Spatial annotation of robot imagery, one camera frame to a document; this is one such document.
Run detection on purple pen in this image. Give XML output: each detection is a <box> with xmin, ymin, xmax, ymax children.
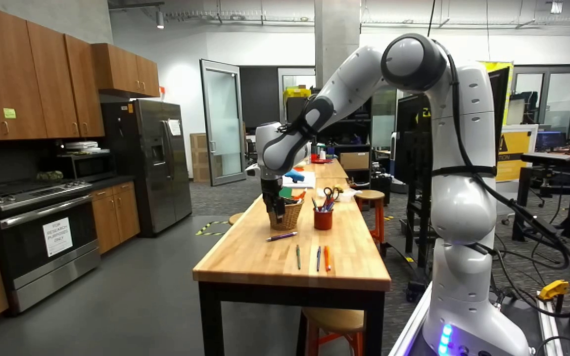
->
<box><xmin>264</xmin><ymin>232</ymin><xmax>296</xmax><ymax>243</ymax></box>

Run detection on wooden lower cabinet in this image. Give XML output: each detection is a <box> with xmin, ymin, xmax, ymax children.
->
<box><xmin>90</xmin><ymin>182</ymin><xmax>140</xmax><ymax>255</ymax></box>

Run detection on stainless steel oven range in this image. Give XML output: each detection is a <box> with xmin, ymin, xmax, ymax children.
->
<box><xmin>0</xmin><ymin>180</ymin><xmax>100</xmax><ymax>315</ymax></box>

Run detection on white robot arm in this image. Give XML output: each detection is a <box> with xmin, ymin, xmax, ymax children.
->
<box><xmin>254</xmin><ymin>34</ymin><xmax>531</xmax><ymax>356</ymax></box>

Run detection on round wooden stool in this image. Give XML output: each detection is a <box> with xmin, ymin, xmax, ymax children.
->
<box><xmin>355</xmin><ymin>190</ymin><xmax>385</xmax><ymax>251</ymax></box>

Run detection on wooden table black legs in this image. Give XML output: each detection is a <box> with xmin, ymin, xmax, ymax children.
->
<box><xmin>191</xmin><ymin>162</ymin><xmax>391</xmax><ymax>356</ymax></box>

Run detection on wooden stool orange legs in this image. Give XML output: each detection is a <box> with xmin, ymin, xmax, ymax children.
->
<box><xmin>298</xmin><ymin>307</ymin><xmax>365</xmax><ymax>356</ymax></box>

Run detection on stainless steel refrigerator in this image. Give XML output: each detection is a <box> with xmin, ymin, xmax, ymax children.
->
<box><xmin>100</xmin><ymin>101</ymin><xmax>191</xmax><ymax>236</ymax></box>

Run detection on glass door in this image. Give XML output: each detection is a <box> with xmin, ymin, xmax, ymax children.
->
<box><xmin>199</xmin><ymin>59</ymin><xmax>242</xmax><ymax>186</ymax></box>

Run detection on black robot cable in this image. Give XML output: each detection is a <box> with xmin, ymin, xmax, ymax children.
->
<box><xmin>429</xmin><ymin>38</ymin><xmax>570</xmax><ymax>321</ymax></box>

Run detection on woven wicker basket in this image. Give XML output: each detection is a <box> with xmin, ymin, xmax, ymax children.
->
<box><xmin>268</xmin><ymin>200</ymin><xmax>302</xmax><ymax>232</ymax></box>

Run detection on microwave oven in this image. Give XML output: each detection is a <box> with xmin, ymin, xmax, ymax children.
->
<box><xmin>49</xmin><ymin>150</ymin><xmax>114</xmax><ymax>178</ymax></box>

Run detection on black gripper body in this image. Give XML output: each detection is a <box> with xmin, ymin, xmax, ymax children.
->
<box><xmin>260</xmin><ymin>180</ymin><xmax>284</xmax><ymax>218</ymax></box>

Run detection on green pen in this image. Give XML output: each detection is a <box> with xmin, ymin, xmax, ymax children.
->
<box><xmin>294</xmin><ymin>245</ymin><xmax>302</xmax><ymax>271</ymax></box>

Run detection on yellow handled tool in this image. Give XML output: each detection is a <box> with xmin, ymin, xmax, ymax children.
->
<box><xmin>535</xmin><ymin>279</ymin><xmax>570</xmax><ymax>301</ymax></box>

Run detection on concrete pillar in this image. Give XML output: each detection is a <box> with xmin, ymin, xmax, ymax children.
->
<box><xmin>314</xmin><ymin>0</ymin><xmax>361</xmax><ymax>87</ymax></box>

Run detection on blue pen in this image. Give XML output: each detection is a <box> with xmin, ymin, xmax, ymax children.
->
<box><xmin>314</xmin><ymin>245</ymin><xmax>322</xmax><ymax>273</ymax></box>

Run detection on red pen cup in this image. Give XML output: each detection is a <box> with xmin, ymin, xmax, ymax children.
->
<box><xmin>314</xmin><ymin>210</ymin><xmax>332</xmax><ymax>232</ymax></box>

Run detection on wooden upper cabinets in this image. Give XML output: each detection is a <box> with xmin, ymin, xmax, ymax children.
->
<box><xmin>0</xmin><ymin>10</ymin><xmax>159</xmax><ymax>141</ymax></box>

